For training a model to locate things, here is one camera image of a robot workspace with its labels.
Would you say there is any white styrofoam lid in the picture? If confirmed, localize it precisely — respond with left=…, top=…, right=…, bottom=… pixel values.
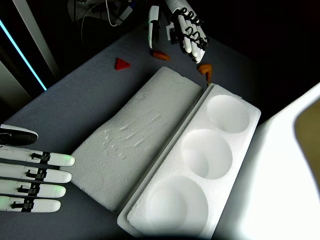
left=67, top=66, right=204, bottom=214

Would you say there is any white styrofoam tray base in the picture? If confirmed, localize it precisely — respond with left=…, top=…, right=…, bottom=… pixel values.
left=116, top=82, right=262, bottom=239

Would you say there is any grey table cloth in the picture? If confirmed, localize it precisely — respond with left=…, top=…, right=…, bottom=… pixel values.
left=0, top=22, right=261, bottom=240

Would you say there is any cyan light strip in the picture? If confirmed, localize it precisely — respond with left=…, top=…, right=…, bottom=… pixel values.
left=0, top=19, right=48, bottom=92

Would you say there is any red triangle block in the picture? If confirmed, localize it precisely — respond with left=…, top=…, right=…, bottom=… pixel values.
left=114, top=57, right=131, bottom=72

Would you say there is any orange toy carrot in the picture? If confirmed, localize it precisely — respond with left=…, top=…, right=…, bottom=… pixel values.
left=152, top=50, right=171, bottom=61

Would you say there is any white rounded device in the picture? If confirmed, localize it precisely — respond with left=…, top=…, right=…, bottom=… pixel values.
left=66, top=0, right=108, bottom=22

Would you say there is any white plug adaptor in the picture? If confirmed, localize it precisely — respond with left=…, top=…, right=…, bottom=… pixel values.
left=117, top=6, right=133, bottom=26

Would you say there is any large white rounded shell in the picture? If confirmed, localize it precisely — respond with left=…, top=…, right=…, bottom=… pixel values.
left=209, top=82, right=320, bottom=240

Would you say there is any white post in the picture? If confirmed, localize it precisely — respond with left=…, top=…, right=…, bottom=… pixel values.
left=11, top=0, right=61, bottom=78

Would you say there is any thin white cable loop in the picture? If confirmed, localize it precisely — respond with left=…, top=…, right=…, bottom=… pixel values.
left=80, top=3, right=107, bottom=45

